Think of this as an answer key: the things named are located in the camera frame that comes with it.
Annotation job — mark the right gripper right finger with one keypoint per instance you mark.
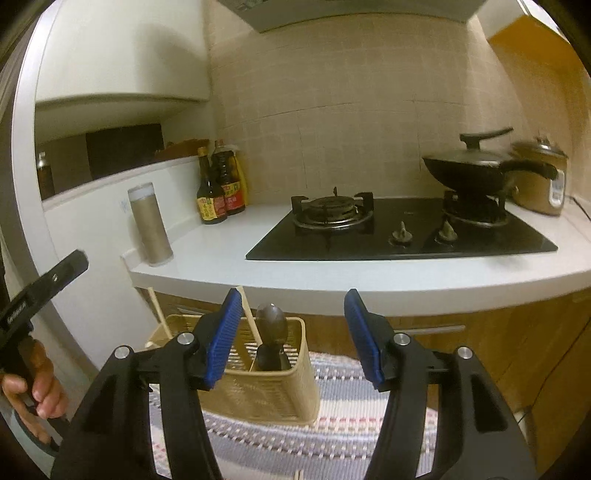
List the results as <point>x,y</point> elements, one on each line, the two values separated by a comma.
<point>477,434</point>

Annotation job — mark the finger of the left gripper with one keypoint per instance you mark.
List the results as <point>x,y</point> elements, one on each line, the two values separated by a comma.
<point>16,317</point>

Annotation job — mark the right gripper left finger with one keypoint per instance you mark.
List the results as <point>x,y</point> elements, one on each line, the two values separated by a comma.
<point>109,435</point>

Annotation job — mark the person left hand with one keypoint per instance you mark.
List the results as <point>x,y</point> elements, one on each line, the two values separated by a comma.
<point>45,399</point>

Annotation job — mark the striped woven table mat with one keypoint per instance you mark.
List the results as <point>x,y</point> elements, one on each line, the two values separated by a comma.
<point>338,445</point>

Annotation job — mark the steel thermos flask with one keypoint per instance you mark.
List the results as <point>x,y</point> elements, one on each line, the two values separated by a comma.
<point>147,216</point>

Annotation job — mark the dark soy sauce bottle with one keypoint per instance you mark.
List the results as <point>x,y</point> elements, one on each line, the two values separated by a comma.
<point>210,196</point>

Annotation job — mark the golden rice cooker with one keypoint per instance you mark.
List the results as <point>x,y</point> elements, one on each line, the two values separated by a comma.
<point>534,192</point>

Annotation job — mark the red label sauce bottle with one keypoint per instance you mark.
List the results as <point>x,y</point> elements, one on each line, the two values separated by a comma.
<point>226,174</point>

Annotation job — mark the black gas stove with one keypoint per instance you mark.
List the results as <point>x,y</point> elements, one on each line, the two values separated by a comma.
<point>363,228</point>

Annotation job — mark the black wok with lid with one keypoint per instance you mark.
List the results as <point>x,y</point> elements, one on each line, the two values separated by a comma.
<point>482,172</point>

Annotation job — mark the white upper cabinet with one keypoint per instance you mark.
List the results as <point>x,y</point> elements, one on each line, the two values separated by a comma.
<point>125,48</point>

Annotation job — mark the white range hood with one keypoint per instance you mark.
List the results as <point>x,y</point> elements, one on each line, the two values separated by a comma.
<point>268,15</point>

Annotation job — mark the yellow wall cabinet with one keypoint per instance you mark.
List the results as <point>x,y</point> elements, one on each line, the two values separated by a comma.
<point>525,28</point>

